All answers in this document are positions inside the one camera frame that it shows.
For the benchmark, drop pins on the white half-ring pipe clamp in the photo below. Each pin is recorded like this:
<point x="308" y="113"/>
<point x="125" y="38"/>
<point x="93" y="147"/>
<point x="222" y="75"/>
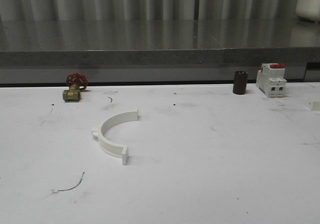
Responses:
<point x="114" y="149"/>

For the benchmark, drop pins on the dark brown cylindrical coupling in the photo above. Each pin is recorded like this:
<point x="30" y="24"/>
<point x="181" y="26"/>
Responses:
<point x="240" y="82"/>

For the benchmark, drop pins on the brass valve red handwheel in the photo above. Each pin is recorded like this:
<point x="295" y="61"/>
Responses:
<point x="76" y="84"/>

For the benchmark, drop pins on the white container in background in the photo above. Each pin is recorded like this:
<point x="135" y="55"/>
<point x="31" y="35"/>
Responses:
<point x="308" y="9"/>

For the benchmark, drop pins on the white circuit breaker red switch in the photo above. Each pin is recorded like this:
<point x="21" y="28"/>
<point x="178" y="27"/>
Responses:
<point x="270" y="79"/>

